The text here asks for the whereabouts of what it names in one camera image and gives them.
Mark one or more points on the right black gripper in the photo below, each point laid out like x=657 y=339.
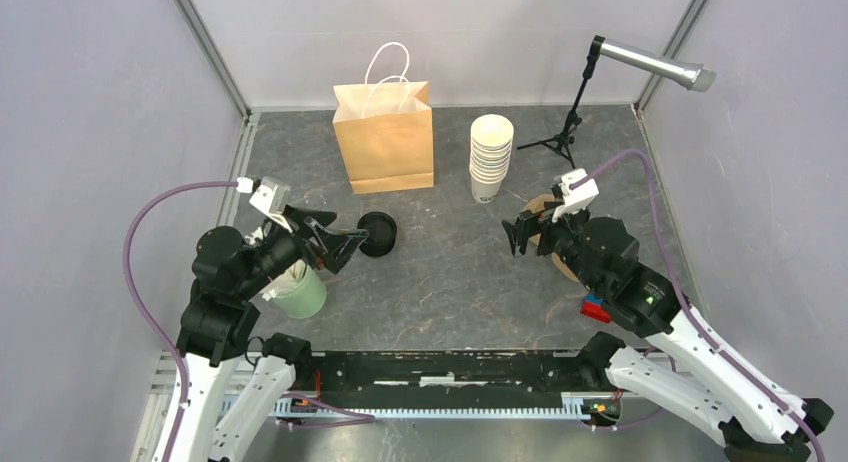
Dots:
x=530 y=223

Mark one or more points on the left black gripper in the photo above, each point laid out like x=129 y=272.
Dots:
x=338 y=242

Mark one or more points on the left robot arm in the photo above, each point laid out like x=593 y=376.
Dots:
x=216 y=326

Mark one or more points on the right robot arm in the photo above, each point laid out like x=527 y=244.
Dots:
x=738 y=407

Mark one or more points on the brown pulp cup carrier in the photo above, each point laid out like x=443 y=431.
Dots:
x=535 y=205

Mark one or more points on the stack of black lids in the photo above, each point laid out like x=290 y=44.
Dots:
x=382 y=233

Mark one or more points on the green cup holder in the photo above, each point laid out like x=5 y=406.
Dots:
x=299 y=291

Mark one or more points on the black tripod stand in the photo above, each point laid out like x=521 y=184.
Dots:
x=561 y=142

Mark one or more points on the stack of white paper cups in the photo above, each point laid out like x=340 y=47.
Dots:
x=491 y=142

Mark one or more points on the red and blue block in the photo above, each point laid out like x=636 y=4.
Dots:
x=592 y=308

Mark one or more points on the brown paper bag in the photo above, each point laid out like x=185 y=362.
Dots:
x=385 y=135

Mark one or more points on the silver cylindrical lamp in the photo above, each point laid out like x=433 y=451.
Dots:
x=693 y=77

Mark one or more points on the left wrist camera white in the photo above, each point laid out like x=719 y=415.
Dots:
x=267 y=196

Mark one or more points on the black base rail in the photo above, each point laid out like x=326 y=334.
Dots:
x=521 y=379

